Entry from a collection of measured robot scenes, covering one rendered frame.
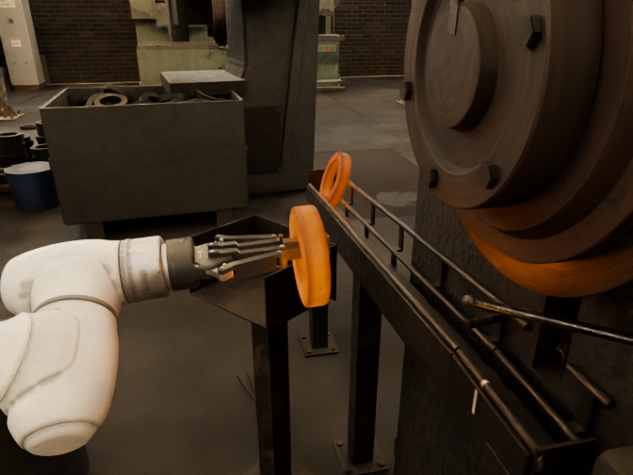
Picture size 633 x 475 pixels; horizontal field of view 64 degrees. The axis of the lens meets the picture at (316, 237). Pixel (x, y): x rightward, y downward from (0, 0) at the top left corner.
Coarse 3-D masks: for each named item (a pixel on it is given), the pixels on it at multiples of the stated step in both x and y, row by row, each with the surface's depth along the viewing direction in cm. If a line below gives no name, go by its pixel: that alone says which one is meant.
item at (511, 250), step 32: (608, 0) 37; (608, 32) 37; (608, 64) 37; (608, 96) 37; (608, 128) 38; (576, 160) 41; (608, 160) 39; (544, 192) 45; (576, 192) 42; (608, 192) 41; (480, 224) 61; (512, 224) 51; (544, 224) 46; (576, 224) 45; (608, 224) 41; (512, 256) 55; (544, 256) 49; (576, 256) 46
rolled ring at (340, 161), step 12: (336, 156) 163; (348, 156) 159; (336, 168) 168; (348, 168) 156; (324, 180) 169; (336, 180) 156; (348, 180) 156; (324, 192) 167; (336, 192) 156; (336, 204) 159
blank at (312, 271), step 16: (304, 208) 74; (304, 224) 71; (320, 224) 71; (304, 240) 70; (320, 240) 70; (304, 256) 70; (320, 256) 70; (304, 272) 72; (320, 272) 70; (304, 288) 74; (320, 288) 71; (304, 304) 76; (320, 304) 75
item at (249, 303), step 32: (224, 224) 117; (256, 224) 124; (192, 288) 115; (224, 288) 116; (256, 288) 115; (288, 288) 99; (256, 320) 101; (256, 352) 116; (256, 384) 120; (288, 384) 121; (256, 416) 125; (288, 416) 125; (288, 448) 129
